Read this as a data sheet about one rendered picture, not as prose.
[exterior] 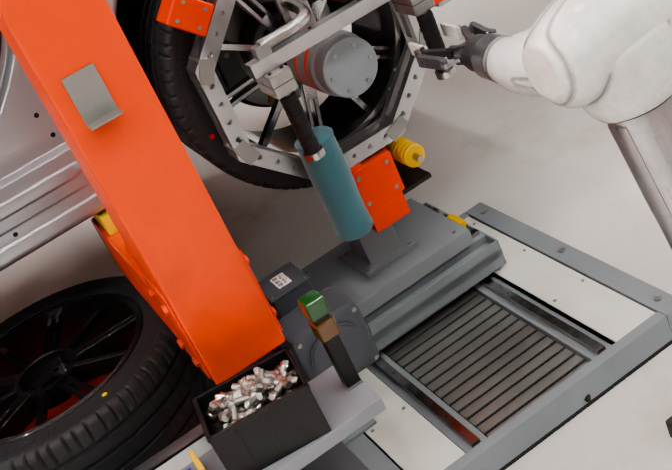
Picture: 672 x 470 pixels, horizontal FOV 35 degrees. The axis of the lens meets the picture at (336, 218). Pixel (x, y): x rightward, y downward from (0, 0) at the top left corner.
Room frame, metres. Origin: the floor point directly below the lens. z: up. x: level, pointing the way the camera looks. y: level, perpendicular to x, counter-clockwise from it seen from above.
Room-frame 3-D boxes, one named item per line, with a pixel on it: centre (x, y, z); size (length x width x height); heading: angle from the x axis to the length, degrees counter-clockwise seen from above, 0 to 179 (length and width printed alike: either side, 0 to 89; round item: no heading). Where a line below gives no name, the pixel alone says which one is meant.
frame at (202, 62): (2.26, -0.11, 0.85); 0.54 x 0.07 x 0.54; 106
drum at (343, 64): (2.19, -0.13, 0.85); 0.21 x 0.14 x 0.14; 16
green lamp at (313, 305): (1.64, 0.10, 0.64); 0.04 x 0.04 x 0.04; 16
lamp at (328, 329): (1.64, 0.10, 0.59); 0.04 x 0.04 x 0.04; 16
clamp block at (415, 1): (2.11, -0.33, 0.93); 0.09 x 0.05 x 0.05; 16
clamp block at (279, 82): (2.01, -0.01, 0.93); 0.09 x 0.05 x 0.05; 16
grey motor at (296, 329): (2.13, 0.17, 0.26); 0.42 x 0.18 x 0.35; 16
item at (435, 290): (2.42, -0.06, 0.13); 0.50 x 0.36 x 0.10; 106
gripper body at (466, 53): (1.94, -0.39, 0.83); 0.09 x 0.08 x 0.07; 16
